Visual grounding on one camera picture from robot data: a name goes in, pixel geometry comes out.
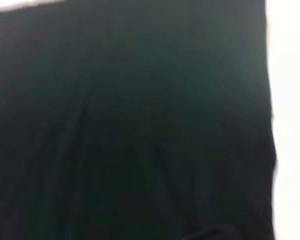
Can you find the black shirt with FREE print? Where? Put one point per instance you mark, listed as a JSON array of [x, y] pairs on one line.
[[127, 125]]

